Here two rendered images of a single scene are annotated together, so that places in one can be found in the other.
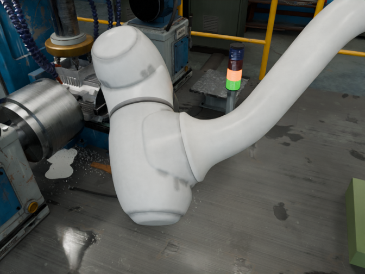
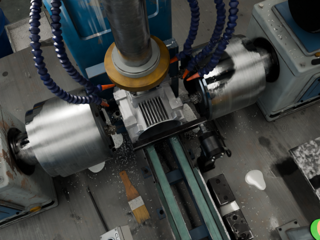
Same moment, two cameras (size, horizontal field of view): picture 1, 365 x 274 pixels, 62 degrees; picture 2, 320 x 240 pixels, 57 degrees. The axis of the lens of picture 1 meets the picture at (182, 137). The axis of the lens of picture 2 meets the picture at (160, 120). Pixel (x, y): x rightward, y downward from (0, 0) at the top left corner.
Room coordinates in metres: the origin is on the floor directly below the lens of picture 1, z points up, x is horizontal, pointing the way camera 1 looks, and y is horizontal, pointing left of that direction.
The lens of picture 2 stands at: (0.88, 0.04, 1.91)
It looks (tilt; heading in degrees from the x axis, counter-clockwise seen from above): 66 degrees down; 50
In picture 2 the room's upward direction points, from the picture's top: 8 degrees counter-clockwise
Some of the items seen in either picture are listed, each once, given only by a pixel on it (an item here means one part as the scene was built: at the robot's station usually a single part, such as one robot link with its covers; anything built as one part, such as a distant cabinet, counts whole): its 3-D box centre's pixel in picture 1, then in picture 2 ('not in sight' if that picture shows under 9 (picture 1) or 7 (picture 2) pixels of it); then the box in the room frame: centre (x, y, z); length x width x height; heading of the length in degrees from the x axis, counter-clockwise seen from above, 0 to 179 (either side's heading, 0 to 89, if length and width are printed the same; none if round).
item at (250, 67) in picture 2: not in sight; (226, 74); (1.40, 0.28, 1.04); 0.41 x 0.25 x 0.25; 154
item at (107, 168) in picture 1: (113, 169); (133, 195); (0.90, 0.28, 0.80); 0.21 x 0.05 x 0.01; 70
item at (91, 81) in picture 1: (88, 94); (149, 107); (1.14, 0.40, 1.02); 0.20 x 0.19 x 0.19; 64
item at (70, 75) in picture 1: (76, 72); (142, 83); (1.16, 0.44, 1.11); 0.12 x 0.11 x 0.07; 64
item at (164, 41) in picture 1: (157, 52); (302, 53); (1.68, 0.14, 0.99); 0.35 x 0.31 x 0.37; 154
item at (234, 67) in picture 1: (235, 62); not in sight; (1.17, -0.22, 1.14); 0.06 x 0.06 x 0.04
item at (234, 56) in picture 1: (236, 52); not in sight; (1.17, -0.22, 1.19); 0.06 x 0.06 x 0.04
